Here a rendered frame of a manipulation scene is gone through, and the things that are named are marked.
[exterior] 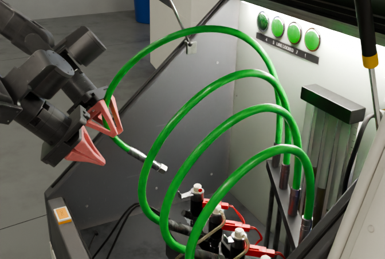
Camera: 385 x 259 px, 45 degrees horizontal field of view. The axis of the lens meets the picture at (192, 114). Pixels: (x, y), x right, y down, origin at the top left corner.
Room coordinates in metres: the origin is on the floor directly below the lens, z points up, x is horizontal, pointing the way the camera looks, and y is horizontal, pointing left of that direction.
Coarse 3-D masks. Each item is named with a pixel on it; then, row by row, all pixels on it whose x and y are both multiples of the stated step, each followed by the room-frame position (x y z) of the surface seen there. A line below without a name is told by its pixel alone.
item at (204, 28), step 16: (176, 32) 0.88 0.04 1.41; (192, 32) 0.88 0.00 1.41; (208, 32) 0.89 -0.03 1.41; (224, 32) 0.89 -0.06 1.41; (240, 32) 0.89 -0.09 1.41; (144, 48) 0.88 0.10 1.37; (256, 48) 0.89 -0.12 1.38; (128, 64) 0.87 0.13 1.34; (272, 64) 0.90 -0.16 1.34; (112, 80) 0.87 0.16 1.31
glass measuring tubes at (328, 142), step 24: (312, 96) 0.89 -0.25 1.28; (336, 96) 0.86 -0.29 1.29; (312, 120) 0.90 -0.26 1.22; (336, 120) 0.84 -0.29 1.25; (360, 120) 0.81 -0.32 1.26; (312, 144) 0.88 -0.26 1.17; (336, 144) 0.85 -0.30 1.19; (336, 168) 0.81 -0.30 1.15; (336, 192) 0.81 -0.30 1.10; (312, 216) 0.88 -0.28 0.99
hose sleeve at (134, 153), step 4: (132, 148) 0.87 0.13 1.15; (128, 152) 0.87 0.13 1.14; (132, 152) 0.87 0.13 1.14; (136, 152) 0.87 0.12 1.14; (140, 152) 0.88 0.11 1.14; (136, 156) 0.87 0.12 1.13; (140, 156) 0.87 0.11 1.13; (144, 156) 0.87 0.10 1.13; (140, 160) 0.87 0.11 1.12; (144, 160) 0.87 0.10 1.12; (152, 164) 0.87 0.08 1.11; (156, 164) 0.87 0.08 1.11; (160, 164) 0.88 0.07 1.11; (156, 168) 0.87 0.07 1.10
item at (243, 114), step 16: (240, 112) 0.66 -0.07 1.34; (256, 112) 0.67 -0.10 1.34; (288, 112) 0.70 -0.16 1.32; (224, 128) 0.64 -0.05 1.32; (208, 144) 0.63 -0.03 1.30; (192, 160) 0.62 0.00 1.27; (176, 176) 0.61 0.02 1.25; (288, 208) 0.73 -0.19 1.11; (160, 224) 0.59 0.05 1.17; (208, 256) 0.63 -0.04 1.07; (224, 256) 0.66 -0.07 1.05
